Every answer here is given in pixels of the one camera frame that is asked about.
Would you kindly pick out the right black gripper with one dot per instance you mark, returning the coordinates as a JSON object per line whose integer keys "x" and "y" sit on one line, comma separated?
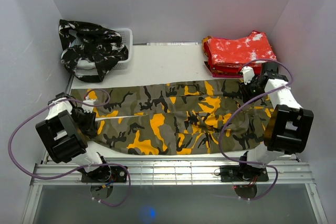
{"x": 244, "y": 91}

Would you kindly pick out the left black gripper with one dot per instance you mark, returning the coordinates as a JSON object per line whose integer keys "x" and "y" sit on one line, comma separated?
{"x": 89, "y": 127}

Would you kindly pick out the orange green camouflage trousers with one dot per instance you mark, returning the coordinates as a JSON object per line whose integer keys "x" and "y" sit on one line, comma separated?
{"x": 181, "y": 118}

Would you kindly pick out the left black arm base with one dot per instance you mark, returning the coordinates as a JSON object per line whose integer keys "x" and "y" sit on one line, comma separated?
{"x": 114, "y": 174}

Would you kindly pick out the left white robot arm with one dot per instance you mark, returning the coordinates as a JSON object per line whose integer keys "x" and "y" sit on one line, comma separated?
{"x": 67, "y": 133}

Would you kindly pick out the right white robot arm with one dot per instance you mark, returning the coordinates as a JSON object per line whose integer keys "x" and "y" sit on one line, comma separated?
{"x": 289, "y": 126}

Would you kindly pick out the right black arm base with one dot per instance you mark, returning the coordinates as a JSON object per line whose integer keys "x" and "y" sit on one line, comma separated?
{"x": 231, "y": 175}

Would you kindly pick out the red folded trousers stack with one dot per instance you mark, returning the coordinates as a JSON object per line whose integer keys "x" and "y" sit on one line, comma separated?
{"x": 233, "y": 71}

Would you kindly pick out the black white camouflage trousers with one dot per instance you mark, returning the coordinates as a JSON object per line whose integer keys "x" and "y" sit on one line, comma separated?
{"x": 90, "y": 76}

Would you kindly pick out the white plastic basket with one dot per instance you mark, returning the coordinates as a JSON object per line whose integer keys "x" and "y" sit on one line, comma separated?
{"x": 88, "y": 48}

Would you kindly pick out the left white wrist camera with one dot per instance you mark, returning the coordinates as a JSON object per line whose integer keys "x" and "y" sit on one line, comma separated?
{"x": 88, "y": 105}

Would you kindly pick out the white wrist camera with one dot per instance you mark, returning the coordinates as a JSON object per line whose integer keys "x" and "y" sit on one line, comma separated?
{"x": 248, "y": 74}
{"x": 88, "y": 105}

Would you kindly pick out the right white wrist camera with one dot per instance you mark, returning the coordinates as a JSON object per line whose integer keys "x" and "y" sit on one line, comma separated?
{"x": 248, "y": 74}

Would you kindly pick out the aluminium rail frame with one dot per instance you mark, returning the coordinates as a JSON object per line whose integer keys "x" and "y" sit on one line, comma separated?
{"x": 178, "y": 172}

